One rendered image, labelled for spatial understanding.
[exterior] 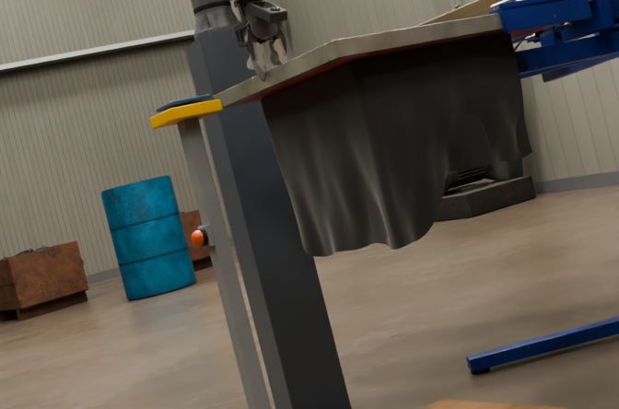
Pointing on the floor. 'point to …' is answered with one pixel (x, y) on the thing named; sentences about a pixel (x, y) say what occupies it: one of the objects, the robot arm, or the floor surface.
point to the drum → (148, 238)
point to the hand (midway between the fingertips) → (274, 74)
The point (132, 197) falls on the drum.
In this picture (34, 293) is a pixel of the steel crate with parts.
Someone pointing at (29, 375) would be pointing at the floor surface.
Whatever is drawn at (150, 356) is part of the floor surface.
